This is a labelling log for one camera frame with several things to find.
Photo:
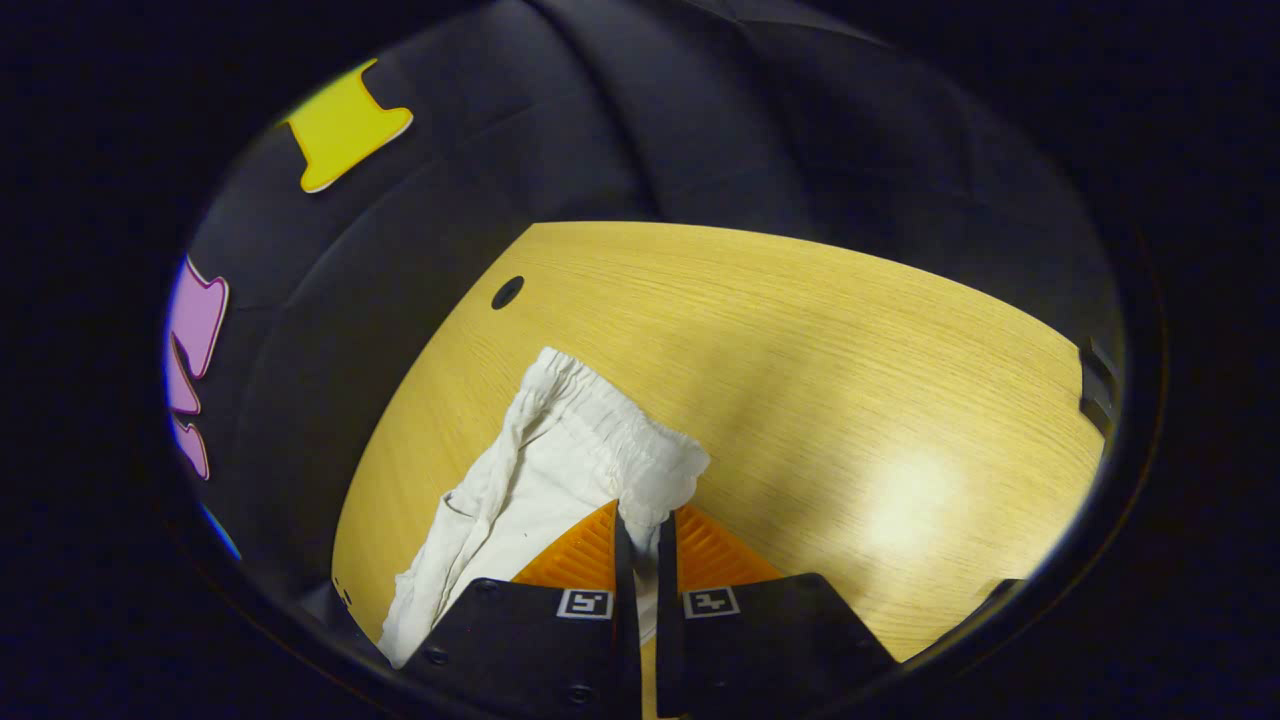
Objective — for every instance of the black backdrop cloth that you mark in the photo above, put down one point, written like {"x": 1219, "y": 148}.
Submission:
{"x": 600, "y": 120}

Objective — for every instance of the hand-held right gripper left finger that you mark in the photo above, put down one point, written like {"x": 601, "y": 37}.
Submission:
{"x": 625, "y": 600}

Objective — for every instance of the grey table clamp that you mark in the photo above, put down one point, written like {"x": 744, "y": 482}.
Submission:
{"x": 1097, "y": 385}

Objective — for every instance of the white jeans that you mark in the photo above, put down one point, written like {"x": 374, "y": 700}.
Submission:
{"x": 560, "y": 470}

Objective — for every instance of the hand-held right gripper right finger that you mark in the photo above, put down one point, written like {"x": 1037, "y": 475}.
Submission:
{"x": 668, "y": 620}

